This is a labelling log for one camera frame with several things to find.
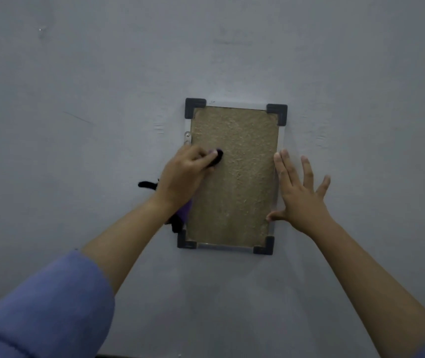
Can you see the person's left hand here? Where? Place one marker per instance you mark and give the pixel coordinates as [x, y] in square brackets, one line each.
[180, 177]

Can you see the person's right hand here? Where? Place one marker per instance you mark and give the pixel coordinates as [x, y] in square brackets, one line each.
[303, 206]

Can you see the person's right thumb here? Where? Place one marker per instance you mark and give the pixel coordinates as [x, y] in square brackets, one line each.
[277, 215]

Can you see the person's right little finger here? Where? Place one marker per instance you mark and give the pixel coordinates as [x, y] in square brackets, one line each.
[323, 187]

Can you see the person's right middle finger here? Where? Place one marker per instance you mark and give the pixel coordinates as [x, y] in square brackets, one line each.
[288, 165]

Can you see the person's left fingers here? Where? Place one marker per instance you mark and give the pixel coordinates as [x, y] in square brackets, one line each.
[199, 154]

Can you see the brown-backed framed board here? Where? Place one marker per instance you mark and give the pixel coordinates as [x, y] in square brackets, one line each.
[234, 182]

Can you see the person's right forearm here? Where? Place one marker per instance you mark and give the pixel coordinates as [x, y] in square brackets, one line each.
[369, 283]

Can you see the person's left forearm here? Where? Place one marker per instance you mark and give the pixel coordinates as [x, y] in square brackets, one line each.
[130, 234]

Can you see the small metal hanger bracket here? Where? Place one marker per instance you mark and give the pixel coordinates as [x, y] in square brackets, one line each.
[187, 136]

